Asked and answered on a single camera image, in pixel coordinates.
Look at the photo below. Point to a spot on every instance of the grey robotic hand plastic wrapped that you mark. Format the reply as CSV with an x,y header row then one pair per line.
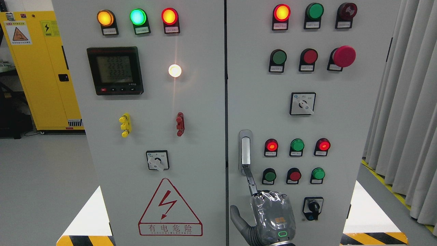
x,y
275,222

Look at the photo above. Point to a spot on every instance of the silver door handle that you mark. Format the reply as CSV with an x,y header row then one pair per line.
x,y
244,150

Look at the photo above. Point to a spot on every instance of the grey right cabinet door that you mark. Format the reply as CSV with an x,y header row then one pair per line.
x,y
259,101

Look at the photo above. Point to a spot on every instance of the grey cabinet door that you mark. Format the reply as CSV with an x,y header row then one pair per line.
x,y
259,101
197,158

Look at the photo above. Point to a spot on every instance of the grey left cabinet door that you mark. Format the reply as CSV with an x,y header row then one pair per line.
x,y
197,158

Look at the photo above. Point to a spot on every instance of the green push button lower left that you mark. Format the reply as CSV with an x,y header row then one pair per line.
x,y
268,177

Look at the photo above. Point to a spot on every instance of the green push button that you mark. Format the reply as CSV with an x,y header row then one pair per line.
x,y
268,177
317,176
277,61

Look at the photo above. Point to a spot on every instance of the red push button lower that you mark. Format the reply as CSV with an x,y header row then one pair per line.
x,y
293,176

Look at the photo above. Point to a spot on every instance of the red push button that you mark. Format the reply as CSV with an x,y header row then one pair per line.
x,y
293,176
307,61

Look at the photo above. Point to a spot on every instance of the green push button lower right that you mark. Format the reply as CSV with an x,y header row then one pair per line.
x,y
317,176

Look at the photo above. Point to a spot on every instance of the lit red light middle left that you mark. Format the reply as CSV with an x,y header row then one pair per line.
x,y
270,148

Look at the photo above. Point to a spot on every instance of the green light middle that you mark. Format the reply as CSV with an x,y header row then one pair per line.
x,y
296,148

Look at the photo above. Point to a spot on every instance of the lit red light middle right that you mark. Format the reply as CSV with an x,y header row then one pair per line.
x,y
322,147

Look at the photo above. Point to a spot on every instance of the red danger warning sticker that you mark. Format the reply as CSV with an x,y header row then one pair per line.
x,y
168,214

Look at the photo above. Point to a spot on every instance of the red terminal connector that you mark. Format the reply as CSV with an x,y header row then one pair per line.
x,y
180,124

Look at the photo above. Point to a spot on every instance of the grey curtain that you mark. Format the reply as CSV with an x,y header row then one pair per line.
x,y
402,141

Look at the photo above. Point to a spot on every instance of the green push button upper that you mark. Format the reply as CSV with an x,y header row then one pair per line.
x,y
277,61

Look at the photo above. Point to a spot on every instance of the red push button upper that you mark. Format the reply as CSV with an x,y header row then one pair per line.
x,y
307,61

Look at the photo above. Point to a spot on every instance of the yellow terminal connector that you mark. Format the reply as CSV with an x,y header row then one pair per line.
x,y
125,121

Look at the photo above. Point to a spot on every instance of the red emergency stop button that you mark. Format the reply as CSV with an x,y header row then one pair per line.
x,y
341,57

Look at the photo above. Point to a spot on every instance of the white lit indicator lamp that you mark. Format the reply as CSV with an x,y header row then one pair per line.
x,y
175,70

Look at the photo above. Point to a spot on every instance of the lit red light top right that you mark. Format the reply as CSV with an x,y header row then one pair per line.
x,y
280,17

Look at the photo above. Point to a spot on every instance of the dark green light top right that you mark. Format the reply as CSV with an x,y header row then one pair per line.
x,y
313,15

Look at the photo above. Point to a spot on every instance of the black digital power meter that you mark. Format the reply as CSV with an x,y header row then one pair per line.
x,y
115,70

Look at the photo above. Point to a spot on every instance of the dark red buzzer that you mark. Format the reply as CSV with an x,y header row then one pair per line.
x,y
345,15

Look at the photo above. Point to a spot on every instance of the lit red indicator light left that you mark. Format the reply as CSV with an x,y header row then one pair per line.
x,y
170,18

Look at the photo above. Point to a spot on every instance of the lit green indicator light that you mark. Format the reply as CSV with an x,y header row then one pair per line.
x,y
140,21

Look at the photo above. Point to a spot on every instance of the orange indicator light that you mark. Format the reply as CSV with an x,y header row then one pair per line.
x,y
107,21

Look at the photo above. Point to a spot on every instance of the yellow safety cabinet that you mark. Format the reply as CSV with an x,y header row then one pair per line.
x,y
37,50

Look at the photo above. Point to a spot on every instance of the black key selector switch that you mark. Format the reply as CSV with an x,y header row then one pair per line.
x,y
312,207

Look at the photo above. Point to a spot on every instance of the upper right rotary switch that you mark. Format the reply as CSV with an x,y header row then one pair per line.
x,y
302,103

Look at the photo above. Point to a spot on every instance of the left door rotary switch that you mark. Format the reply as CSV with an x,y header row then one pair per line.
x,y
157,160

